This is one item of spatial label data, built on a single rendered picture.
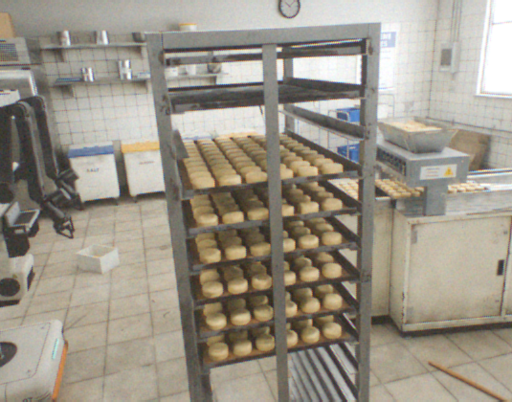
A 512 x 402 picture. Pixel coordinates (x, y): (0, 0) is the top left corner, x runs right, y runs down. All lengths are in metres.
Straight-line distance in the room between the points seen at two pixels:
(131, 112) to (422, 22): 4.60
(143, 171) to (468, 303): 4.16
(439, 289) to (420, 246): 0.33
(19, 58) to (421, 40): 5.62
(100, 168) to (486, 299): 4.48
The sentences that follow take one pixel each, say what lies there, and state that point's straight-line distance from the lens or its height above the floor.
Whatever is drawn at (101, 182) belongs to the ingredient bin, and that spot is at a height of 0.34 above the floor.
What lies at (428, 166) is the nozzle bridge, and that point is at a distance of 2.61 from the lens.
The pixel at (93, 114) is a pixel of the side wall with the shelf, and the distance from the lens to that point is 6.42.
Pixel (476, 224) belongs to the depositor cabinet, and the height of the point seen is 0.76.
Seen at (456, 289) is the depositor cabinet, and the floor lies 0.34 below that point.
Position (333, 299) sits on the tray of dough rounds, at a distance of 1.20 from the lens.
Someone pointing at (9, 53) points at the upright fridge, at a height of 1.90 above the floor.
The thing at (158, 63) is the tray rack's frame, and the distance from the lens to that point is 0.90.
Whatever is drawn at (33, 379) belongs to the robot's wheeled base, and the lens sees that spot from 2.66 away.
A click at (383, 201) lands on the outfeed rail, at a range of 2.80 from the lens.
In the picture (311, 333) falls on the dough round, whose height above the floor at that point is 1.06.
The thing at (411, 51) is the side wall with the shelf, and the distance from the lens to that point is 7.70.
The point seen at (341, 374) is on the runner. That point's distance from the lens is 1.43.
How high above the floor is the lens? 1.77
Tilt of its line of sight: 18 degrees down
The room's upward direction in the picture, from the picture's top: 3 degrees counter-clockwise
